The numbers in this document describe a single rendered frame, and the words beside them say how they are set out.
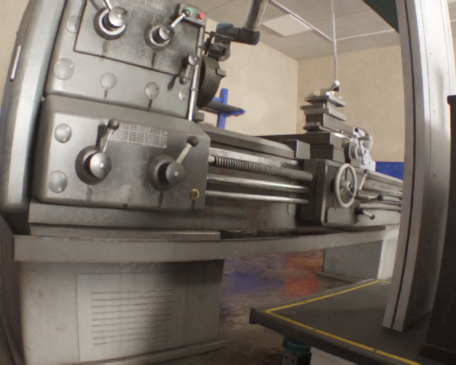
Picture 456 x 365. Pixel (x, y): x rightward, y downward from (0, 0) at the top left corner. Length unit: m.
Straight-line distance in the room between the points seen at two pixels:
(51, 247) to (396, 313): 0.85
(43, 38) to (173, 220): 0.76
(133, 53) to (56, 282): 0.73
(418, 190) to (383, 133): 5.26
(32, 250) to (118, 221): 0.38
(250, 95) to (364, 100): 2.04
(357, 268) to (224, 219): 1.64
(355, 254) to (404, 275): 1.99
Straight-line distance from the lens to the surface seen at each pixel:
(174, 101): 1.21
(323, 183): 1.62
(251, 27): 1.89
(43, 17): 1.11
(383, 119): 6.13
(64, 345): 1.12
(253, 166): 1.36
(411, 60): 0.93
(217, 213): 1.37
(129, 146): 0.97
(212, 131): 1.33
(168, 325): 1.26
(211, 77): 1.52
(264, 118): 6.39
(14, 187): 1.01
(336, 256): 2.92
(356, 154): 1.75
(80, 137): 0.92
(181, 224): 1.28
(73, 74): 1.07
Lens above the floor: 0.61
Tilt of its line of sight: 1 degrees up
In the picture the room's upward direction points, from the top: 5 degrees clockwise
